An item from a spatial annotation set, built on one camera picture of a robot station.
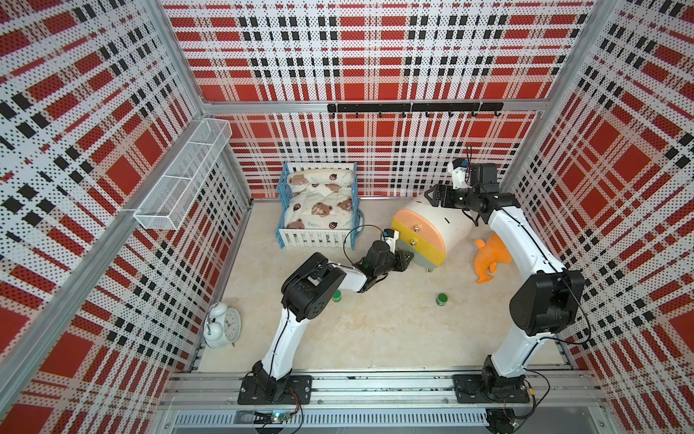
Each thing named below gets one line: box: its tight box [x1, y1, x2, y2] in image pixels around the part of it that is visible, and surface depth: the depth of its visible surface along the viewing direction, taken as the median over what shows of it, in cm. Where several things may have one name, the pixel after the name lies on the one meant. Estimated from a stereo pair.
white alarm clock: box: [202, 301, 243, 350], surface depth 78 cm
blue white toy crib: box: [276, 160, 365, 251], surface depth 107 cm
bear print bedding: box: [284, 168, 355, 230], surface depth 108 cm
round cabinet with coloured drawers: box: [392, 193, 474, 272], surface depth 86 cm
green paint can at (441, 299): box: [435, 292, 449, 307], surface depth 91 cm
